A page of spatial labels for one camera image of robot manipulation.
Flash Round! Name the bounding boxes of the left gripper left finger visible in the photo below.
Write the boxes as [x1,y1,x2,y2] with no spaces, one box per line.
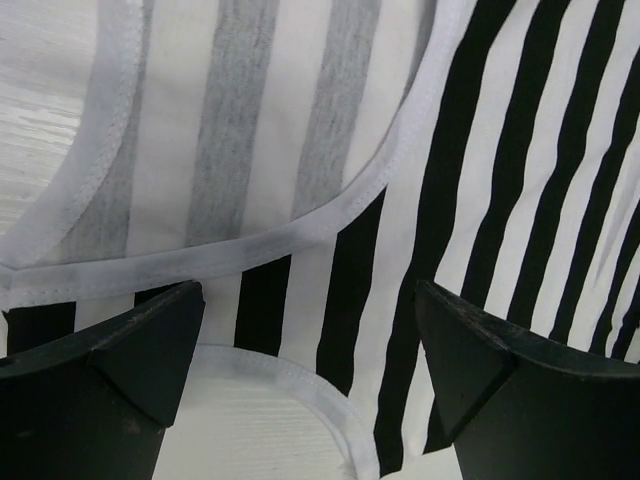
[1,282,204,479]

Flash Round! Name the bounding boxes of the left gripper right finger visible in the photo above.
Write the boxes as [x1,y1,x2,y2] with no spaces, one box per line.
[416,281,639,479]

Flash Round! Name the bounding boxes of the black white striped tank top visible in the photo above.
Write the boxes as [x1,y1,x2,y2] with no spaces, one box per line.
[1,1,639,474]

